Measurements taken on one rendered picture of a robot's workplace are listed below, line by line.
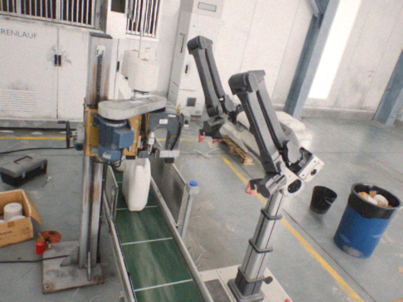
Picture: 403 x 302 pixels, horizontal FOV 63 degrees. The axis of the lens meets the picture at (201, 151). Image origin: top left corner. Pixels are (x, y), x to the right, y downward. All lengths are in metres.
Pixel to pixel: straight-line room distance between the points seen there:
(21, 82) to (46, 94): 0.32
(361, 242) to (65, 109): 4.01
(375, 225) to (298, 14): 5.09
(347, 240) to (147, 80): 2.69
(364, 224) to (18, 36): 4.41
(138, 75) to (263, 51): 5.59
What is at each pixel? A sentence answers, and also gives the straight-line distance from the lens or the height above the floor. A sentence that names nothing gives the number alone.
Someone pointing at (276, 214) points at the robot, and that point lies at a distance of 2.10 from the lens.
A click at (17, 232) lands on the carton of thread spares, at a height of 0.11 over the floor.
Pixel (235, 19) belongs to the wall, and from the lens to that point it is 6.83.
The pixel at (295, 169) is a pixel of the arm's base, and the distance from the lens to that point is 1.54.
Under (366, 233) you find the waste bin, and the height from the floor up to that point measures 0.32.
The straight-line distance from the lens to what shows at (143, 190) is 2.69.
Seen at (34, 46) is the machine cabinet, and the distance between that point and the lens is 4.75.
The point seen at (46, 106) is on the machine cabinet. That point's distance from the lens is 4.94.
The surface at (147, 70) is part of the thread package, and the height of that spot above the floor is 1.65.
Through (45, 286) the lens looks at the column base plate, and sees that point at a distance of 2.74.
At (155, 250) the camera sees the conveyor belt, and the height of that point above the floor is 0.38.
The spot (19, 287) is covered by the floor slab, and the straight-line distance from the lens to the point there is 2.80.
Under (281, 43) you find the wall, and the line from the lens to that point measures 7.49.
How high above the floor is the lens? 2.03
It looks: 24 degrees down
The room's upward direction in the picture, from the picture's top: 12 degrees clockwise
